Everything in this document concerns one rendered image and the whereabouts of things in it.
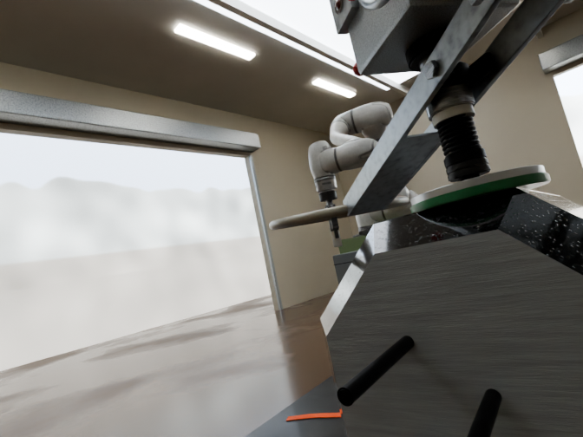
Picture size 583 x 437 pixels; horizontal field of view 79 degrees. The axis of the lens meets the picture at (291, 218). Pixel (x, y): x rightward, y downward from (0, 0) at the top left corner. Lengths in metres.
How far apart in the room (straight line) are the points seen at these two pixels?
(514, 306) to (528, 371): 0.08
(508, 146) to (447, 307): 7.58
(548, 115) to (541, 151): 0.63
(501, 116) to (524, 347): 7.73
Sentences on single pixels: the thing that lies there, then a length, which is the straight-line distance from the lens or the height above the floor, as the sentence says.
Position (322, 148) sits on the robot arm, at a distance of 1.49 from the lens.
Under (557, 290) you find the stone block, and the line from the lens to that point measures 0.55.
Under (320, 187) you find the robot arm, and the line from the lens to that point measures 1.47.
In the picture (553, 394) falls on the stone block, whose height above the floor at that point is 0.58.
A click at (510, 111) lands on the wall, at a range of 8.20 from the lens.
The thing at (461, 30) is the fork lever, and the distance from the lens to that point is 0.63.
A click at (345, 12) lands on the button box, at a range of 0.81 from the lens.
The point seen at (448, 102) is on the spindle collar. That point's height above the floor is 1.01.
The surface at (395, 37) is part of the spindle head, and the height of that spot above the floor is 1.14.
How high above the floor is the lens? 0.80
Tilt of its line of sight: 7 degrees up
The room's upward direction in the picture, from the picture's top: 12 degrees counter-clockwise
